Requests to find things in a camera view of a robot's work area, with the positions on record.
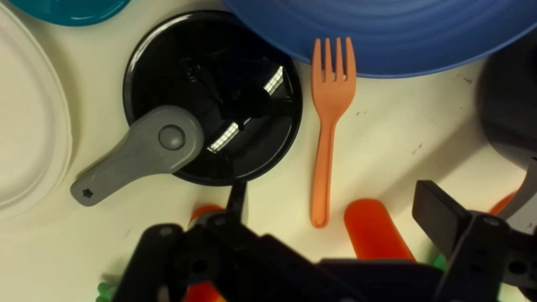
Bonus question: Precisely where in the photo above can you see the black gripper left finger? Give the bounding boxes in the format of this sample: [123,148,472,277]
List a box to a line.
[111,180,338,302]

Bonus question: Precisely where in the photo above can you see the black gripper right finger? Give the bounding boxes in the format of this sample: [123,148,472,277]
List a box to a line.
[411,180,537,302]

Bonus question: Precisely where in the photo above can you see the black pan with grey handle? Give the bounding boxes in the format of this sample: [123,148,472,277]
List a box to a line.
[69,11,304,209]

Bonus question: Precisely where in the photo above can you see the green toy vegetable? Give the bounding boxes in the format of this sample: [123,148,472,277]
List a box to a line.
[96,281,121,302]

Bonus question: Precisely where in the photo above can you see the tall red ketchup bottle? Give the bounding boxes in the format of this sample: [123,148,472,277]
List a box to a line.
[343,197,416,264]

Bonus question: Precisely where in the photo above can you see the white plate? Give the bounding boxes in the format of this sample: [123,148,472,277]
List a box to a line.
[0,4,76,220]

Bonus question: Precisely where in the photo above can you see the orange plastic fork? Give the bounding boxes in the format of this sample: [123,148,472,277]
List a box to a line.
[309,36,359,230]

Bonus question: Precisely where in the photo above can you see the blue plate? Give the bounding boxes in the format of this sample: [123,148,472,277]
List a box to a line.
[223,0,537,81]

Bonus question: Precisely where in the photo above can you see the black pot with grey handle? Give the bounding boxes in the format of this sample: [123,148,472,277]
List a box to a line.
[477,31,537,237]

